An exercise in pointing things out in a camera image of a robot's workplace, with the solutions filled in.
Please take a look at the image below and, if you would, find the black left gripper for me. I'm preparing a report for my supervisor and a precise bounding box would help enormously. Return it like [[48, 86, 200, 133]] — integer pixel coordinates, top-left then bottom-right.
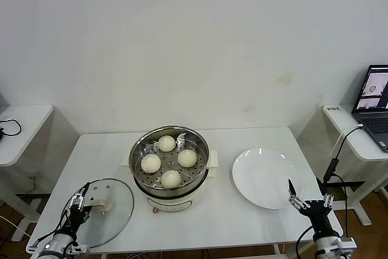
[[67, 181, 92, 232]]

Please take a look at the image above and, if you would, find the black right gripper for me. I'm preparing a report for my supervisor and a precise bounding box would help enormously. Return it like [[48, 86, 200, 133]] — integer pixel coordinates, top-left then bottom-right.
[[287, 177, 335, 232]]

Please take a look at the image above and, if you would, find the glass lid with cream handle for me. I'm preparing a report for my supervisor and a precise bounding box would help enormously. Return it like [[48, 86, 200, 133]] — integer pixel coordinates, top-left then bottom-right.
[[63, 178, 135, 248]]

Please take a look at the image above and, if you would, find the white steamed baozi bun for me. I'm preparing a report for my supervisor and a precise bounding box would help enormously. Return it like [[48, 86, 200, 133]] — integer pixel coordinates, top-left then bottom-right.
[[158, 135, 176, 152], [177, 149, 198, 168], [161, 169, 182, 189], [141, 153, 162, 173]]

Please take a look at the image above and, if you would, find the stainless steel steamer pot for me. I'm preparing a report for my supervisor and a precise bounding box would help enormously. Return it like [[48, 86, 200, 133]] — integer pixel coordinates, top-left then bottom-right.
[[121, 124, 221, 192]]

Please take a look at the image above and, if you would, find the black floor bar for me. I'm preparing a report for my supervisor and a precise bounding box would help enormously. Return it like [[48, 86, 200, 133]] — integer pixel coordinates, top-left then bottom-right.
[[15, 192, 52, 200], [321, 181, 367, 190]]

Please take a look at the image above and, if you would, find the white round plate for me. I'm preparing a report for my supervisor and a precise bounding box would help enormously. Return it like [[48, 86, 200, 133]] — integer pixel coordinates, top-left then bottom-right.
[[232, 148, 305, 210]]

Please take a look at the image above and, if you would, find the white side table with laptop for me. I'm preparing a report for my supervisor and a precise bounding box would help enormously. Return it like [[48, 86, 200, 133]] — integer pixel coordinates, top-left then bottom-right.
[[321, 103, 388, 227]]

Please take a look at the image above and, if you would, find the cream electric cooker base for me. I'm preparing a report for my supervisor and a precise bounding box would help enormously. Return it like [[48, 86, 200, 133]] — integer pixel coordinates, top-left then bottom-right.
[[133, 166, 219, 214]]

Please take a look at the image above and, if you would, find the grey laptop with keyboard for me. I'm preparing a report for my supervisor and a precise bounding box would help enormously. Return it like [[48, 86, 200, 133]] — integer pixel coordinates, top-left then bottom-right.
[[351, 64, 388, 154]]

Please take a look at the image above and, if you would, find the black cable with adapter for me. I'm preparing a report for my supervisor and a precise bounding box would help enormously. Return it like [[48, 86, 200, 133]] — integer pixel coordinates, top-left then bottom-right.
[[323, 125, 366, 259]]

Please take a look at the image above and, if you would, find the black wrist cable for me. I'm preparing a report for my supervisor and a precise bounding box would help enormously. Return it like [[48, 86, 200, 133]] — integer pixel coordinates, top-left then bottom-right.
[[295, 226, 316, 259]]

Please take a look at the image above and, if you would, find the white flat cable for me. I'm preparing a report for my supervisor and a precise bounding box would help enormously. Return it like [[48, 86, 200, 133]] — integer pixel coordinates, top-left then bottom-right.
[[329, 124, 366, 159]]

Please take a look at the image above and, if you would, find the white floor cable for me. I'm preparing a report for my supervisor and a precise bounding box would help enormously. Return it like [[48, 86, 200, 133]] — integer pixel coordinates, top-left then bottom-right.
[[0, 214, 31, 237]]

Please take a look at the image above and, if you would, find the white side table with cable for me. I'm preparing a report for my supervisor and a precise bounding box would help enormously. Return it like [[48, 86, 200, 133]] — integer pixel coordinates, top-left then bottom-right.
[[0, 104, 55, 241]]

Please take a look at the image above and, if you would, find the black looped cable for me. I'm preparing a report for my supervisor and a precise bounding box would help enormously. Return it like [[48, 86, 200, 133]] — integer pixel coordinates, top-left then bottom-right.
[[0, 118, 24, 136]]

